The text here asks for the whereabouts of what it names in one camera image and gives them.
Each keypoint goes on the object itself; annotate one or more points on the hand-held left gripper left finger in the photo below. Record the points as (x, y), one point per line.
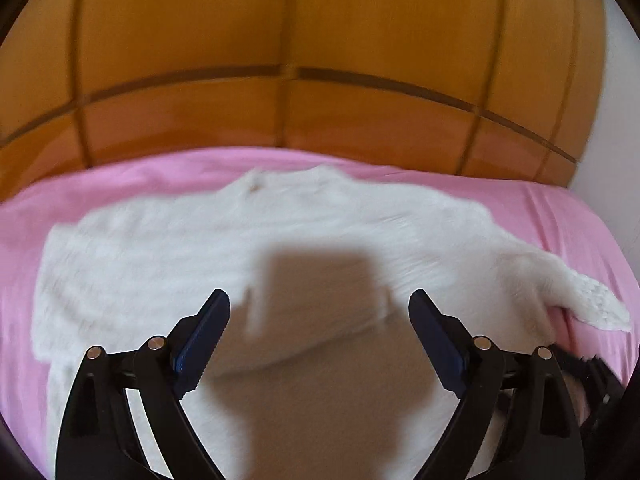
(200, 342)

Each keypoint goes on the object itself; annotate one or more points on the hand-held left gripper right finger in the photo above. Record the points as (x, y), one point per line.
(440, 342)

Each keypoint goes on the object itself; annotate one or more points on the white knit sweater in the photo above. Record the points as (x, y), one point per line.
(150, 250)

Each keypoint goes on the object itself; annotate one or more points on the pink bed sheet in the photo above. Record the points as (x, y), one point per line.
(550, 220)

